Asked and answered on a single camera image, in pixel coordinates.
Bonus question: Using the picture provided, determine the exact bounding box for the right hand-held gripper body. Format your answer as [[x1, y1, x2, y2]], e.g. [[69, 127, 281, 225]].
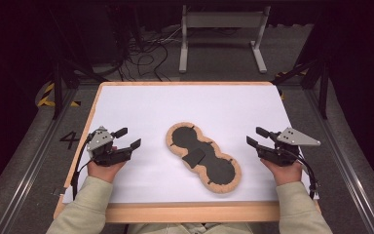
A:
[[255, 127, 321, 168]]

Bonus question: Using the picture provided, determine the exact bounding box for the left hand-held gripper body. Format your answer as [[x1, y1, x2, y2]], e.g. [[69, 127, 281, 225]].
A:
[[86, 126, 133, 168]]

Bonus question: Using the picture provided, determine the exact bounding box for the person's left hand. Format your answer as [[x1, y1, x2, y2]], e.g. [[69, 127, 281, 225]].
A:
[[87, 145, 128, 184]]

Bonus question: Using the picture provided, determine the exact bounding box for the person's right hand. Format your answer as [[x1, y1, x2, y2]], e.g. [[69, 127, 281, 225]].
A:
[[260, 157, 304, 187]]

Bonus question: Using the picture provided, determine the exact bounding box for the yellow black hazard tape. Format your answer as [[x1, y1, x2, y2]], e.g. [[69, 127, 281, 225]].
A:
[[37, 82, 82, 108], [276, 69, 310, 101]]

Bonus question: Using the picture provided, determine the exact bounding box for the black tripod stand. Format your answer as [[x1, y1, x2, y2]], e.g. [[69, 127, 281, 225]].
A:
[[50, 9, 110, 121], [271, 55, 332, 121]]

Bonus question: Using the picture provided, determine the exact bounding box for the white table cover sheet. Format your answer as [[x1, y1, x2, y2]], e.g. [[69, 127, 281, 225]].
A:
[[61, 84, 319, 205]]

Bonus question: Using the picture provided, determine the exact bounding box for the person's torso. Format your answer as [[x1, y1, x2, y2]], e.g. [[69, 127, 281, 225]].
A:
[[128, 222, 254, 234]]

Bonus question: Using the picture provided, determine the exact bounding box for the grey metal stand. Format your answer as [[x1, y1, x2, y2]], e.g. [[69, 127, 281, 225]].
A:
[[178, 4, 272, 75]]

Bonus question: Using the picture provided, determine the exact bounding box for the right hand-held gripper cable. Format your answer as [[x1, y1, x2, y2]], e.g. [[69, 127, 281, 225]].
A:
[[291, 150, 320, 200]]

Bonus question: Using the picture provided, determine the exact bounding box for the hand-held gripper cable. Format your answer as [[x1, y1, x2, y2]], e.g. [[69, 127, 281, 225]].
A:
[[291, 150, 320, 200], [71, 135, 95, 201]]

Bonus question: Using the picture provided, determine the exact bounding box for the left hand-held gripper cable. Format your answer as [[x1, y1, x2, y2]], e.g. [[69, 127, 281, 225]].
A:
[[71, 135, 95, 201]]

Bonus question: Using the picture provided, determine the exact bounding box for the aluminium floor rail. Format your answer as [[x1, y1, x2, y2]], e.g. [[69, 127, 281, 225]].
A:
[[305, 87, 374, 234], [0, 87, 79, 234]]

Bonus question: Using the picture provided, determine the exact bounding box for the black floor cable bundle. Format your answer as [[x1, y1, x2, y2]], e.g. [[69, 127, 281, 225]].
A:
[[118, 25, 189, 82]]

